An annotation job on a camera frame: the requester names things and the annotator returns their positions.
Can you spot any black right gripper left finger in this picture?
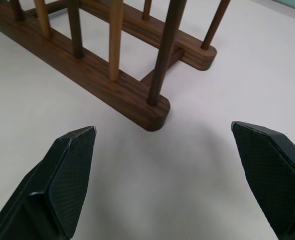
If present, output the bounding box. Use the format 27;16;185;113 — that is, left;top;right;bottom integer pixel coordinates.
0;125;98;240

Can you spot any wooden dish rack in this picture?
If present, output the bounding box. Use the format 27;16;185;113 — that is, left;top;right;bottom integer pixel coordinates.
0;0;232;132

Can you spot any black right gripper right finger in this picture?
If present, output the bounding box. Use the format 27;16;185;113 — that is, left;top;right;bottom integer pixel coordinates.
230;120;295;240

